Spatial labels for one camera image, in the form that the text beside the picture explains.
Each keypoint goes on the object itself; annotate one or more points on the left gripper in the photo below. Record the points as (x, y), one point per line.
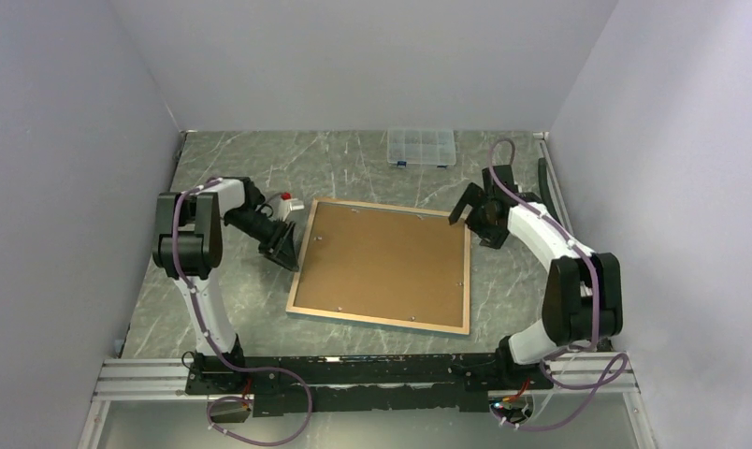
(281, 249)

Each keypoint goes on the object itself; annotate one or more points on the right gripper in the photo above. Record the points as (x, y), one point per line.
(490, 237)

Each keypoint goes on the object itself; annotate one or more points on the blue picture frame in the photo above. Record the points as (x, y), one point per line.
(295, 279)

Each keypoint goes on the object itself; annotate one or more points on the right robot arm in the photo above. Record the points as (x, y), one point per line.
(583, 295)

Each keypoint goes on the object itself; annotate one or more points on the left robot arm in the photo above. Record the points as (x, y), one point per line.
(188, 246)

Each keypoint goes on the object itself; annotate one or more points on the clear plastic organizer box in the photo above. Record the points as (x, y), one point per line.
(424, 147)

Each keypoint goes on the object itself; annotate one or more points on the black base bar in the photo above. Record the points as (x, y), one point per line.
(468, 382)

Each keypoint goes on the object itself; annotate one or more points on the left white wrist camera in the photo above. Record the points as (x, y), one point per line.
(285, 206)

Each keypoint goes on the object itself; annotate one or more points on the aluminium rail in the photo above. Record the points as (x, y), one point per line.
(161, 379)

